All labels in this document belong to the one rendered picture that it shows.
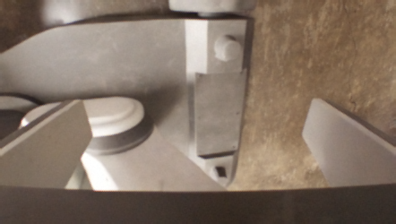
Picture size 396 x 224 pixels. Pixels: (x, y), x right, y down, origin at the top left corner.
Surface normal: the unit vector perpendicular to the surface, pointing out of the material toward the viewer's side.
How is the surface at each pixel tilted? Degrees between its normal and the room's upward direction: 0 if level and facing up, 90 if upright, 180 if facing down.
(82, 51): 0
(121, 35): 0
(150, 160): 90
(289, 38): 0
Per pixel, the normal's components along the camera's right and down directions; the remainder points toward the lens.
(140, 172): 0.00, -0.87
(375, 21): 0.20, 0.49
